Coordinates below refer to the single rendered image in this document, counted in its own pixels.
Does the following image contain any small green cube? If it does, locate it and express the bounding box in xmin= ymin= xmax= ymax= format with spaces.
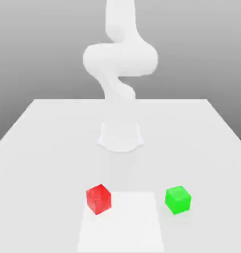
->
xmin=164 ymin=185 xmax=192 ymax=215

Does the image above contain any small red cube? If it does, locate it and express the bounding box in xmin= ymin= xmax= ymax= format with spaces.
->
xmin=85 ymin=183 xmax=113 ymax=215

